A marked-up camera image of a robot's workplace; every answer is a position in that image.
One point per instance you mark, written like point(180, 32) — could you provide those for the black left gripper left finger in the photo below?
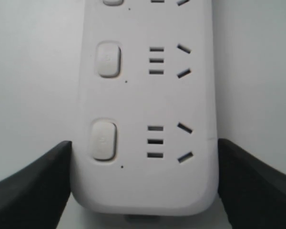
point(35, 197)

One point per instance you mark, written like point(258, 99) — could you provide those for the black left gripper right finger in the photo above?
point(252, 192)

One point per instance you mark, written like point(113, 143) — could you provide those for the white five-outlet power strip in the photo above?
point(145, 140)

